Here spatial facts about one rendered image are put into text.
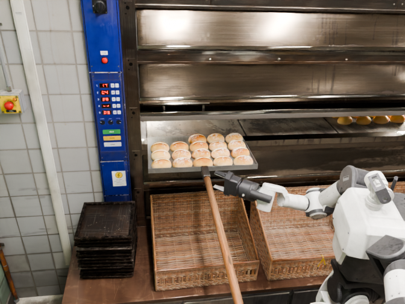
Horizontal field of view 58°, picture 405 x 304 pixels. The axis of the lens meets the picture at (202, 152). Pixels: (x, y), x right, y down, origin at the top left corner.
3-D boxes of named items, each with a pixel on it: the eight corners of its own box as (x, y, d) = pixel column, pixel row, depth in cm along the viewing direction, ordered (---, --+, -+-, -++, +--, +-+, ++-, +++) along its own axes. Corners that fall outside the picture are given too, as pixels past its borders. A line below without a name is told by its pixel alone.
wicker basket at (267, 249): (244, 221, 241) (249, 187, 227) (325, 216, 250) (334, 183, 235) (266, 282, 200) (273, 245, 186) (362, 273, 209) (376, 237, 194)
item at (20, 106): (5, 108, 181) (0, 88, 176) (27, 107, 182) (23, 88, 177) (0, 114, 175) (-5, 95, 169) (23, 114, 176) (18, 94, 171)
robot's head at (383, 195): (389, 187, 127) (381, 171, 124) (398, 202, 120) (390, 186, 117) (370, 193, 129) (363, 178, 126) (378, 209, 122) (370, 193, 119)
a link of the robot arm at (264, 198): (255, 181, 172) (278, 188, 168) (248, 202, 173) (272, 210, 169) (248, 182, 162) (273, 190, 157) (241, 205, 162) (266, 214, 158)
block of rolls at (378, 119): (303, 90, 284) (305, 83, 281) (361, 89, 291) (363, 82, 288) (339, 126, 233) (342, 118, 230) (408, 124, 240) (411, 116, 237)
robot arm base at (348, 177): (366, 183, 160) (383, 169, 151) (371, 209, 152) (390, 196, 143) (335, 175, 157) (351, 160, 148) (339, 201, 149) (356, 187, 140)
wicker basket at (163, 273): (149, 228, 232) (148, 193, 218) (236, 221, 241) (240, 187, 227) (153, 293, 191) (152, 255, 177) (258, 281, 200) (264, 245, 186)
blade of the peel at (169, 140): (257, 169, 187) (258, 164, 185) (148, 173, 179) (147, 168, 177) (241, 134, 217) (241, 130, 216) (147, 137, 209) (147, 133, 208)
